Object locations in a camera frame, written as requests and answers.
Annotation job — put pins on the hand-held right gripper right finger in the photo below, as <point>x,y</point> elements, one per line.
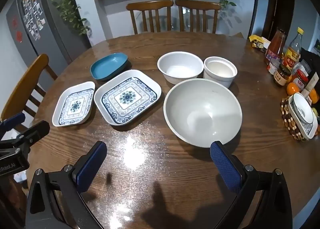
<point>223,166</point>

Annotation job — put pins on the orange fruit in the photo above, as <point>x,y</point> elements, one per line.
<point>313,95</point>
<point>293,89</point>

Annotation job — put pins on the wooden chair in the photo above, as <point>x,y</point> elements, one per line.
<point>197,5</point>
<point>27,79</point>
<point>150,5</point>

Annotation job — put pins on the dark wooden door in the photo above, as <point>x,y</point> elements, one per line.
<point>277,6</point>

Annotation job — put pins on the brown sauce jar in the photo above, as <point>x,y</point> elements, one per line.
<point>283,76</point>

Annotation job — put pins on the medium white bowl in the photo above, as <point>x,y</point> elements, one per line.
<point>180,65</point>

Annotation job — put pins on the large white bowl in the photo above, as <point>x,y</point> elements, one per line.
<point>202,111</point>

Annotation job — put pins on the small blue patterned plate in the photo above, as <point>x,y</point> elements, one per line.
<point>75,105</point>

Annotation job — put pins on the grey refrigerator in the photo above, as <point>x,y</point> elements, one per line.
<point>55,19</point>

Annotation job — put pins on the yellow capped oil bottle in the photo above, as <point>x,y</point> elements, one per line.
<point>293,54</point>

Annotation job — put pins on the cluster of fridge photo magnets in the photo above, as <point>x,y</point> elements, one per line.
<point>32,16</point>

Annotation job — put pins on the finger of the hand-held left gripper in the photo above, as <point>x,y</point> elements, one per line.
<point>35,131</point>
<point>12,122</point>

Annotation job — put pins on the blue square plate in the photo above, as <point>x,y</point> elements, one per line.
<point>107,66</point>

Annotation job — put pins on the white rectangular dish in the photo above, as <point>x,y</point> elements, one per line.
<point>308,129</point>

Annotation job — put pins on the small patterned white bowl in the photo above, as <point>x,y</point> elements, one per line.
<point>303,109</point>

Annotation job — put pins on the red lid jar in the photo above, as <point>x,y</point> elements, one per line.
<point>301,79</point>

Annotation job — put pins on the red sauce bottle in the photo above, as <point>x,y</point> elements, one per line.
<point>275,46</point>

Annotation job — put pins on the white square plate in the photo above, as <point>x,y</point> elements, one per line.
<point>127,97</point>

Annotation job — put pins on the yellow snack packet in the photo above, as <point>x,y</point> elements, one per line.
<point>257,40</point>

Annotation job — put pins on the red paper fridge sticker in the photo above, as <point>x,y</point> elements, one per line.
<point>15,22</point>
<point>19,36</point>

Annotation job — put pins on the small white label jar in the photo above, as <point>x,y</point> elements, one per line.
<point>273,68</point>

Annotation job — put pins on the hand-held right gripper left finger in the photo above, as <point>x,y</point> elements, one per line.
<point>91,166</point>

